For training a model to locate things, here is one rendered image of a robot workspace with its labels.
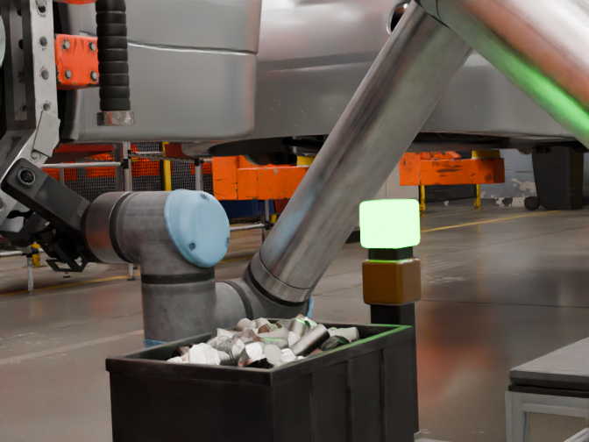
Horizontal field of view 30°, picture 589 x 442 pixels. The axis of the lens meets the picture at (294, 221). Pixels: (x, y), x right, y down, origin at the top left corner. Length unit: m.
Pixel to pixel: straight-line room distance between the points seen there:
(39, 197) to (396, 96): 0.47
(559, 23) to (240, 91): 1.15
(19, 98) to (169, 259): 0.37
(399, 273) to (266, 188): 4.54
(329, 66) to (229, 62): 1.73
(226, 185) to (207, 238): 4.32
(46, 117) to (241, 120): 0.57
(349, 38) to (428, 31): 2.48
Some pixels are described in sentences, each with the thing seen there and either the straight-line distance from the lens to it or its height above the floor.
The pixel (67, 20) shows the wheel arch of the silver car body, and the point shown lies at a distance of 1.72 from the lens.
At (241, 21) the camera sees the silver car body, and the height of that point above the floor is 0.96.
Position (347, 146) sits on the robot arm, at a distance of 1.26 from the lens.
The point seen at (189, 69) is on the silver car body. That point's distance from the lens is 1.90.
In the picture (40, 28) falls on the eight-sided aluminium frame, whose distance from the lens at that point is 1.54.
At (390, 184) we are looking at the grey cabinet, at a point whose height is 0.47.
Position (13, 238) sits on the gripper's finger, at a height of 0.61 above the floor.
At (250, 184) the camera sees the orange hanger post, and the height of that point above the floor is 0.60.
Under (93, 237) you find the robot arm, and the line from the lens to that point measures 1.38.
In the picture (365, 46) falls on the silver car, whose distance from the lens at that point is 3.63.
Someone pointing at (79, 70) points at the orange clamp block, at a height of 0.84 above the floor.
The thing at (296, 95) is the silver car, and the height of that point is 0.93.
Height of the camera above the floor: 0.70
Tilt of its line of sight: 3 degrees down
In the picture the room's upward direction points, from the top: 2 degrees counter-clockwise
